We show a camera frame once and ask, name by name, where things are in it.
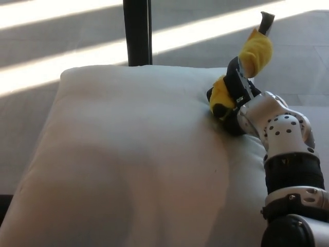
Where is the black vertical post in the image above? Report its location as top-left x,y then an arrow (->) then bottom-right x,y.
122,0 -> 154,66

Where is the white pillow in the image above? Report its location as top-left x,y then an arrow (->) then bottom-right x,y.
0,64 -> 270,247

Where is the claw hammer with wooden handle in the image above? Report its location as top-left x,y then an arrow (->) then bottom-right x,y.
258,11 -> 276,37

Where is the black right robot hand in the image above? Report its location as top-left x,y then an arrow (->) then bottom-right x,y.
206,58 -> 262,137

